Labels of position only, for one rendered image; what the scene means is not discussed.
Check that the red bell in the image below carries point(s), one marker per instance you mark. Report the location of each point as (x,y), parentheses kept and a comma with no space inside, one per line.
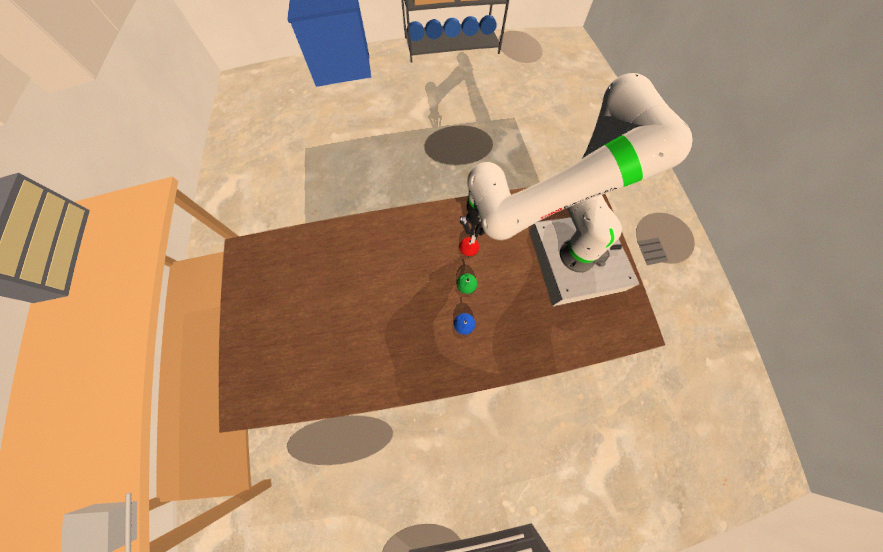
(467,248)

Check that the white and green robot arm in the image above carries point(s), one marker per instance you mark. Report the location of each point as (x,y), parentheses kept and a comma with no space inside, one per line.
(654,139)

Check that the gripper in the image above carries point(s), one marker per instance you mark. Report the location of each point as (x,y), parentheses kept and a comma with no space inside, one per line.
(472,221)

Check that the green bell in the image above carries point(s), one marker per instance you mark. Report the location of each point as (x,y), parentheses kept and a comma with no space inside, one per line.
(466,285)

